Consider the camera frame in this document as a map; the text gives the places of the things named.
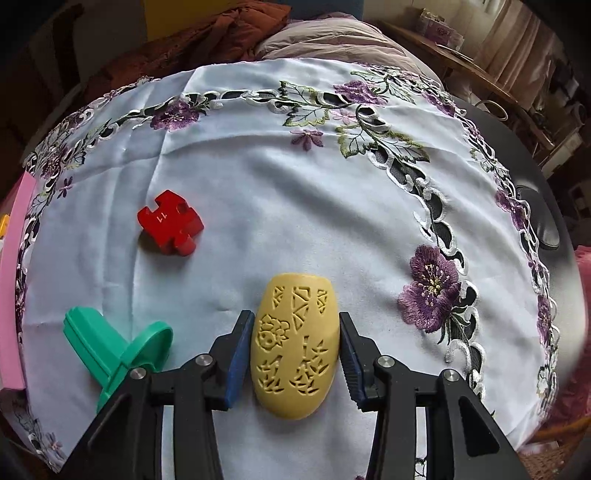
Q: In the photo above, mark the orange-yellow curved piece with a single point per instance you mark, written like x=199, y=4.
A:
x=4, y=223

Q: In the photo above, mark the pink curtain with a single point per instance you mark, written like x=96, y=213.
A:
x=520, y=52

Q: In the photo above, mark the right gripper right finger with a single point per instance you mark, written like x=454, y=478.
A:
x=379, y=383

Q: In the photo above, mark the teal green flanged piece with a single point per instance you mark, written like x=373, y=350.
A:
x=107, y=355

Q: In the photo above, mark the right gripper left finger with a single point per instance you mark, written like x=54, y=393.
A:
x=210, y=382

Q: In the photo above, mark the wooden side table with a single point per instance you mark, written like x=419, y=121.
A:
x=496, y=100

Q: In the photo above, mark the rust brown quilted jacket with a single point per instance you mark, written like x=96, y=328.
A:
x=228, y=37

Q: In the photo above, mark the red puzzle-shaped block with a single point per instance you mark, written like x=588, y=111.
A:
x=172, y=225

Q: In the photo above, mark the pink box on side table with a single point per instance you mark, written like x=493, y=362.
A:
x=434, y=28

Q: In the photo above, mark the yellow carved oval object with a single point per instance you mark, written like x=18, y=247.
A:
x=295, y=345

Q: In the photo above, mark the pinkish grey pillow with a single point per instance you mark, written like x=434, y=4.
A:
x=340, y=37

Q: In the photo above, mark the white embroidered floral tablecloth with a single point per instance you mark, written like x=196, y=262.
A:
x=369, y=176

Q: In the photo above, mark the pink shallow tray box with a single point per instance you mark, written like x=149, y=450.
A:
x=16, y=204

